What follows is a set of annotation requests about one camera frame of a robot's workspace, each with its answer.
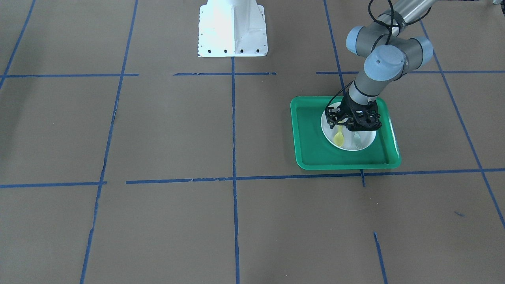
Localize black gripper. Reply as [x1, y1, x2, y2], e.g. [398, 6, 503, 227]
[340, 96, 382, 132]

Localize yellow plastic spoon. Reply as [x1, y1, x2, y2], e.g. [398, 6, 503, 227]
[333, 125, 345, 148]

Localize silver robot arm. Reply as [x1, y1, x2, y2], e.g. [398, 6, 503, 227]
[326, 0, 434, 132]

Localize pale green plastic fork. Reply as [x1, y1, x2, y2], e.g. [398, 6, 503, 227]
[352, 131, 363, 150]

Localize white round plate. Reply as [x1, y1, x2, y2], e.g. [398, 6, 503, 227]
[321, 111, 377, 151]

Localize green plastic tray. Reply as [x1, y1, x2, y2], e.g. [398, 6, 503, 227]
[290, 96, 402, 170]

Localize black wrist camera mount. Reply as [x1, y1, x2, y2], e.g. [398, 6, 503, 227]
[324, 105, 350, 129]

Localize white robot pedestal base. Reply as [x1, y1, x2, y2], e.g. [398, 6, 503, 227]
[197, 0, 269, 58]

